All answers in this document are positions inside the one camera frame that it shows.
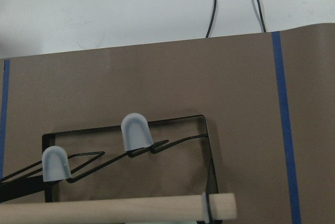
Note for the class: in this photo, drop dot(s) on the wooden dowel rack handle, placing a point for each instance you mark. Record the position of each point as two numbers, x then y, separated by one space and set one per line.
152 209

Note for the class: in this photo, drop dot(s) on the brown paper table mat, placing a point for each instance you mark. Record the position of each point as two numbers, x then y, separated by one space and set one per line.
268 101

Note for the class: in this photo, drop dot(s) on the black wire cup rack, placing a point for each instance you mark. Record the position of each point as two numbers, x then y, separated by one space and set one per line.
179 162

